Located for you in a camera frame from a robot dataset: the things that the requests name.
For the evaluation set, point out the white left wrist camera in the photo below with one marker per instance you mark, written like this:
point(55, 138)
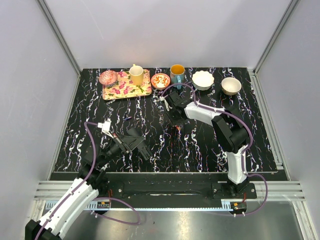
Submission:
point(106, 128)

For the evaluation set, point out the floral rectangular tray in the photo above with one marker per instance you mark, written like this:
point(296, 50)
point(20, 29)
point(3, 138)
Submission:
point(125, 88)

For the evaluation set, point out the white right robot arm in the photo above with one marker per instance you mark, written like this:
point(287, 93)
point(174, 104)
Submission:
point(229, 129)

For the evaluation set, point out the yellow mug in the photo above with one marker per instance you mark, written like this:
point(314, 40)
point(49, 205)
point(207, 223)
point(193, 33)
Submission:
point(136, 74)

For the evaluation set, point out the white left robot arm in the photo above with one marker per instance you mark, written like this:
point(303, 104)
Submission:
point(90, 186)

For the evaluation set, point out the right connector box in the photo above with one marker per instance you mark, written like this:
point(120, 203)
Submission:
point(239, 206)

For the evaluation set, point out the left connector box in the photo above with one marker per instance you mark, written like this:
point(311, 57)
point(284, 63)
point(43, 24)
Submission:
point(103, 204)

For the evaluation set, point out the blue mug orange inside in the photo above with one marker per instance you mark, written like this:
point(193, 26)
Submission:
point(177, 75)

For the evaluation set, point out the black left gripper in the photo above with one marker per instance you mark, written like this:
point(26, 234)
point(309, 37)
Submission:
point(127, 143)

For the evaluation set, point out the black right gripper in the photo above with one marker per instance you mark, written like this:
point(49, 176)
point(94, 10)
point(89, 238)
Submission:
point(175, 122)

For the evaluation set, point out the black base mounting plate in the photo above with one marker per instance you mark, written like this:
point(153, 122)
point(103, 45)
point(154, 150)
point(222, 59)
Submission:
point(206, 185)

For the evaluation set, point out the beige round bowl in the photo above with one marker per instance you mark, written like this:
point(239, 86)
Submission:
point(231, 86)

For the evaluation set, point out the orange floral small bowl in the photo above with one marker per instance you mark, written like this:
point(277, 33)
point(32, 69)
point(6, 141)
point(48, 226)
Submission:
point(160, 81)

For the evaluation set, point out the pink patterned bowl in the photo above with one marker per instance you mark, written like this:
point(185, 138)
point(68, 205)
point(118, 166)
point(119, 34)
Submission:
point(108, 78)

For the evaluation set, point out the connector box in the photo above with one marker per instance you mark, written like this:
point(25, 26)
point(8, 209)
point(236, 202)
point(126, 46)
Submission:
point(103, 204)
point(239, 206)

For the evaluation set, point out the white scalloped bowl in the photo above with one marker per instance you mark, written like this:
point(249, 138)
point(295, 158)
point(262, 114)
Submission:
point(202, 80)

